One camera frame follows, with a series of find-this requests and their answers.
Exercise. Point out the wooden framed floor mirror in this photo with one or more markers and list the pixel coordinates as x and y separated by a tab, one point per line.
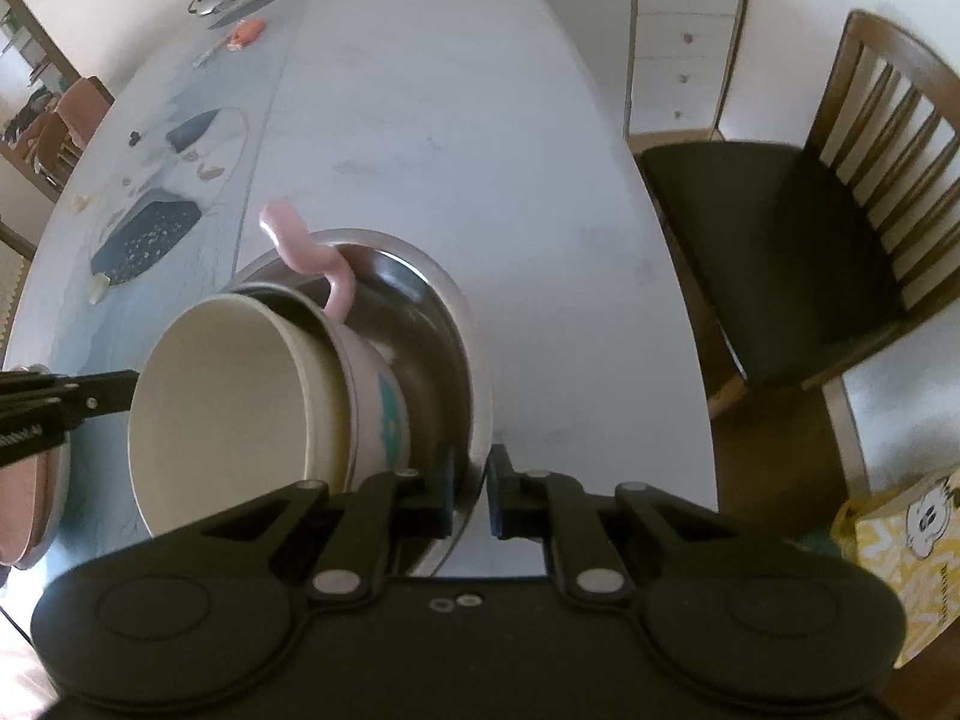
30	75

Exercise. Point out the pink pen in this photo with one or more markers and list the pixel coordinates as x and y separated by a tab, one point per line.
208	54

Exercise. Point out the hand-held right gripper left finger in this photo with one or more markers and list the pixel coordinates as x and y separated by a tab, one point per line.
431	502

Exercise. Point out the cream bowl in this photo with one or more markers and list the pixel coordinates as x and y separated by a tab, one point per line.
225	405

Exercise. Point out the wooden chair with black seat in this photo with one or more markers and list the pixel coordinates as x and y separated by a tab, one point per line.
780	255

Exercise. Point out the white drawer cabinet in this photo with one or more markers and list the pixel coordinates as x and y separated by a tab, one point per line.
690	30

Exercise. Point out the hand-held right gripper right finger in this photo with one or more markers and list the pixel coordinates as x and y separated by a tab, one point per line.
504	502

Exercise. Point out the orange small toy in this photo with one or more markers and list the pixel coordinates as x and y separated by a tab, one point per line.
246	34

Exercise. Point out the white plate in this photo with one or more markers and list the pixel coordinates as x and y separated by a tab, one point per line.
60	495

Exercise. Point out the pink chair cloth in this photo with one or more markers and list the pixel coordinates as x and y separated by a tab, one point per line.
86	105

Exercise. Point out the blue patterned table runner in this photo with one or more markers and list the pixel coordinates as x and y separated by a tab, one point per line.
251	75

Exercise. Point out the large steel bowl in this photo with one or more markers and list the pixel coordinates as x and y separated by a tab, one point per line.
435	345

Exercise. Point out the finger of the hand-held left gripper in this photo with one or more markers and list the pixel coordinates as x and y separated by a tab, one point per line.
97	390

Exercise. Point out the yellow patterned bag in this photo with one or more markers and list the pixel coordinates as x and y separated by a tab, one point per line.
907	555

